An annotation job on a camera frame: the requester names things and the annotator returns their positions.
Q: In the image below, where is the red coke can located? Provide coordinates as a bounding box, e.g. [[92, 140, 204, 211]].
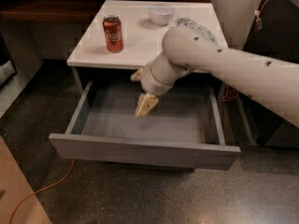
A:
[[103, 15, 123, 53]]

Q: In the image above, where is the orange cable at right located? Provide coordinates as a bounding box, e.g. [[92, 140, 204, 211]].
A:
[[220, 0, 299, 103]]

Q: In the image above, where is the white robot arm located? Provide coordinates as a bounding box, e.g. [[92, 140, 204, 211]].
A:
[[131, 26, 299, 127]]

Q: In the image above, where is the grey top drawer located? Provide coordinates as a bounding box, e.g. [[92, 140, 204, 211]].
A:
[[50, 81, 240, 170]]

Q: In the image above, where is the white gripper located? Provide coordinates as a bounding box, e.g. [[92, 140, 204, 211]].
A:
[[130, 65, 173, 118]]

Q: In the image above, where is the grey cabinet with white top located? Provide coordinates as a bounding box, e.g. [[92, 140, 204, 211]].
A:
[[66, 0, 237, 174]]

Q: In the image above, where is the dark wooden shelf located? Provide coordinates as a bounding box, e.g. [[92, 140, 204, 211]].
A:
[[0, 0, 211, 23]]

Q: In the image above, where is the white bowl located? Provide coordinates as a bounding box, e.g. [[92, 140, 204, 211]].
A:
[[148, 4, 175, 26]]

